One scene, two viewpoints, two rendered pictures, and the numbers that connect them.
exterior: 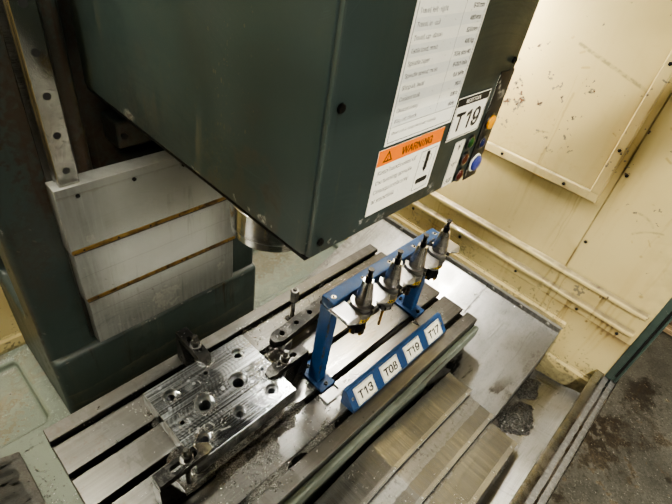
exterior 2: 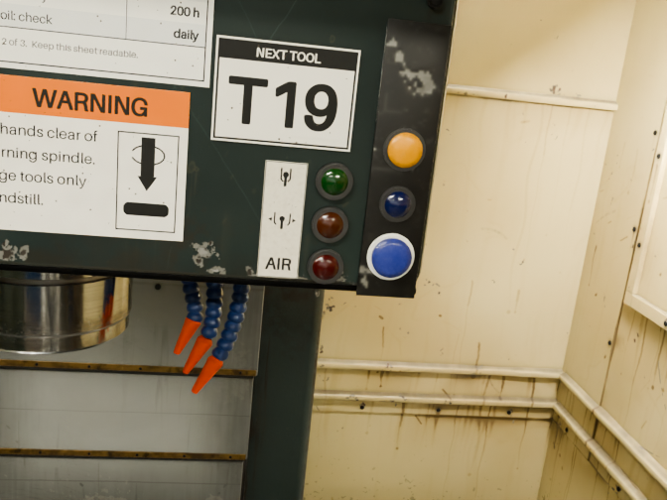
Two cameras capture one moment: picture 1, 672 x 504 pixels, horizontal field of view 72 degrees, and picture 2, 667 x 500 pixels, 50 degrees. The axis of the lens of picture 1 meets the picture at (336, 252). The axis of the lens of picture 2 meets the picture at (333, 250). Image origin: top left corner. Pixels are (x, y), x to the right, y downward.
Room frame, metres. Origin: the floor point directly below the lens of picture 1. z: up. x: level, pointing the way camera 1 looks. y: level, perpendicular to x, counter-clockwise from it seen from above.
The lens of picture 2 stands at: (0.40, -0.55, 1.77)
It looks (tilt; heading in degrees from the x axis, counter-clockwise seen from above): 15 degrees down; 44
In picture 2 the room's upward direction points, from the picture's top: 6 degrees clockwise
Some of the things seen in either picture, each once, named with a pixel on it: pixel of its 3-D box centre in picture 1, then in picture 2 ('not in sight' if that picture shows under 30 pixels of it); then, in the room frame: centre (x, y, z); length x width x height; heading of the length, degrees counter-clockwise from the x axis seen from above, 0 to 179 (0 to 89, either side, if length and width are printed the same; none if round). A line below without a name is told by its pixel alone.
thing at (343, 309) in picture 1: (347, 314); not in sight; (0.76, -0.05, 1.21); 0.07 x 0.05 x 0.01; 52
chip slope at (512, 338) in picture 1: (398, 324); not in sight; (1.20, -0.28, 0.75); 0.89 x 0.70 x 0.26; 52
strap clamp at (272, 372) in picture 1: (286, 367); not in sight; (0.76, 0.07, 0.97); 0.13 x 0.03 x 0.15; 142
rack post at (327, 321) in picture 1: (322, 343); not in sight; (0.80, -0.01, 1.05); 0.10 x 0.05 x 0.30; 52
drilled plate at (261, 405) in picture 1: (221, 396); not in sight; (0.64, 0.21, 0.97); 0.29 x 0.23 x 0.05; 142
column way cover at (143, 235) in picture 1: (163, 241); (115, 407); (0.96, 0.48, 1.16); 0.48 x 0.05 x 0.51; 142
